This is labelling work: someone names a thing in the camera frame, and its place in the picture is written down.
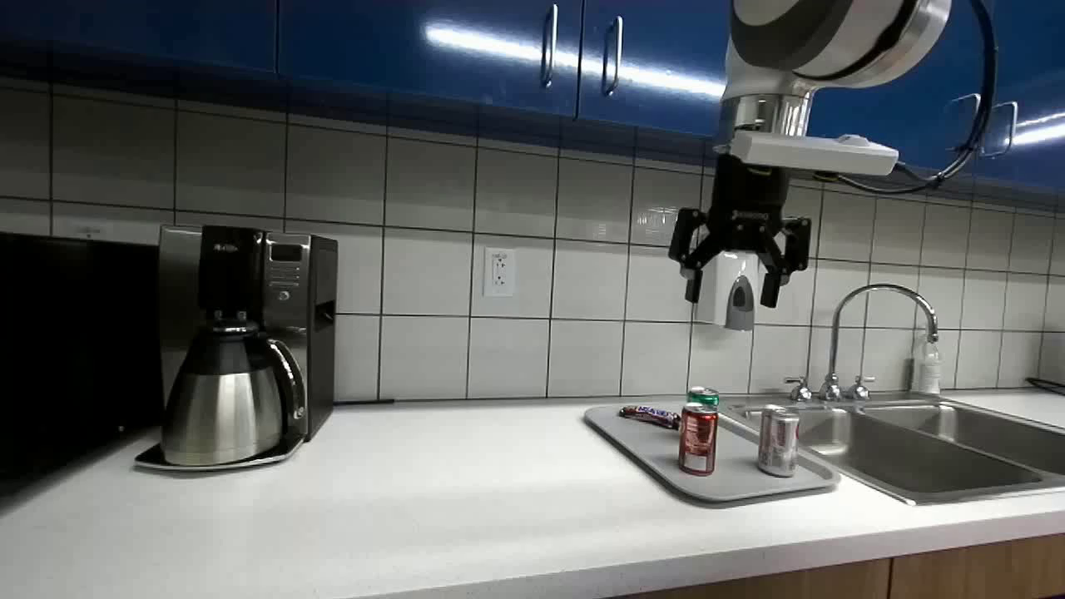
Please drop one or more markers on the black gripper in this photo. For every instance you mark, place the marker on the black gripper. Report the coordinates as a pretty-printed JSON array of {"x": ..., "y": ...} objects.
[{"x": 750, "y": 202}]

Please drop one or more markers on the green soda can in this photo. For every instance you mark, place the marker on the green soda can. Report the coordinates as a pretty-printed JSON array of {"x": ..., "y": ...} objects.
[{"x": 702, "y": 398}]

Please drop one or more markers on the silver soda can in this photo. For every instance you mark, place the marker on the silver soda can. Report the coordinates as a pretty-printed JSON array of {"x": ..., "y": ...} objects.
[{"x": 779, "y": 445}]

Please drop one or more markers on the red soda can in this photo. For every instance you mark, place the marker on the red soda can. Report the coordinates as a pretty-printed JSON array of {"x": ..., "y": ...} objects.
[{"x": 701, "y": 445}]

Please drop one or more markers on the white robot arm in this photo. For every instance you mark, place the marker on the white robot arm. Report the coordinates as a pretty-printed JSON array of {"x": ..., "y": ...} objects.
[{"x": 853, "y": 35}]

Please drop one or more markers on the grey plastic tray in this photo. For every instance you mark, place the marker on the grey plastic tray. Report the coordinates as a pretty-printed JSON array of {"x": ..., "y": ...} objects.
[{"x": 652, "y": 454}]

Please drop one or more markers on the chrome gooseneck faucet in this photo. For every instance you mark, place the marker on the chrome gooseneck faucet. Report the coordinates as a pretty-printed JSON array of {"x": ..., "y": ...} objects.
[{"x": 878, "y": 289}]

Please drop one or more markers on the purple snack wrapper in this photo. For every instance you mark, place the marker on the purple snack wrapper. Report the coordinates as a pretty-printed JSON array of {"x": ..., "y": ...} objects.
[{"x": 649, "y": 416}]

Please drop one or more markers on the clear soap bottle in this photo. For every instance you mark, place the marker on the clear soap bottle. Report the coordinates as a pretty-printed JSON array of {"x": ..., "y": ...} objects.
[{"x": 926, "y": 370}]

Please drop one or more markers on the stainless steel double sink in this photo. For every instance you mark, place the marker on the stainless steel double sink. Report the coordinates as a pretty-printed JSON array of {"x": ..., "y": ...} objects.
[{"x": 944, "y": 462}]

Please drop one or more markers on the wooden lower cabinet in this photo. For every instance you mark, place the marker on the wooden lower cabinet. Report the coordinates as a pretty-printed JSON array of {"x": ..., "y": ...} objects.
[{"x": 976, "y": 571}]

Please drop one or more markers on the black steel coffee maker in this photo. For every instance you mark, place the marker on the black steel coffee maker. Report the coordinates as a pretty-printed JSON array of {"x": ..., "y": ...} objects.
[{"x": 300, "y": 335}]

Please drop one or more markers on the blue upper cabinets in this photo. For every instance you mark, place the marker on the blue upper cabinets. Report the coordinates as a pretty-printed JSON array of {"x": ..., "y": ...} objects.
[{"x": 334, "y": 45}]

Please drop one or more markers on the steel coffee carafe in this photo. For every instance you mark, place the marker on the steel coffee carafe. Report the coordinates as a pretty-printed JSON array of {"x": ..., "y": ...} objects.
[{"x": 229, "y": 402}]

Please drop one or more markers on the black microwave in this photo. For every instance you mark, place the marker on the black microwave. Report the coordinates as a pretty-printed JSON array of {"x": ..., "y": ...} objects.
[{"x": 68, "y": 353}]

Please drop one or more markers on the white wall soap dispenser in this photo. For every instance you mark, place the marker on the white wall soap dispenser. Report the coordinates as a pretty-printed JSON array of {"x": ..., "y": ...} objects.
[{"x": 732, "y": 289}]

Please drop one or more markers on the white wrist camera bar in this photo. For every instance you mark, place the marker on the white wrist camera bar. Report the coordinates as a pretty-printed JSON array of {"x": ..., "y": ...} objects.
[{"x": 809, "y": 155}]

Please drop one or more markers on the white wall outlet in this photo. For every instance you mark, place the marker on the white wall outlet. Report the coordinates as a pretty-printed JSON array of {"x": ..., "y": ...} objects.
[{"x": 500, "y": 271}]

